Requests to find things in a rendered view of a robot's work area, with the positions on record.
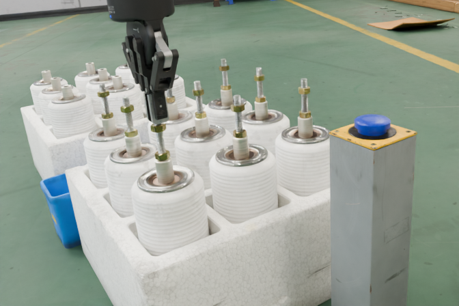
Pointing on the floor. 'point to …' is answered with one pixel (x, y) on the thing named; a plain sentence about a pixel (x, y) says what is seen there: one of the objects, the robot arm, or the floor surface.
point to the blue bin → (61, 210)
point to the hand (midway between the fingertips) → (156, 106)
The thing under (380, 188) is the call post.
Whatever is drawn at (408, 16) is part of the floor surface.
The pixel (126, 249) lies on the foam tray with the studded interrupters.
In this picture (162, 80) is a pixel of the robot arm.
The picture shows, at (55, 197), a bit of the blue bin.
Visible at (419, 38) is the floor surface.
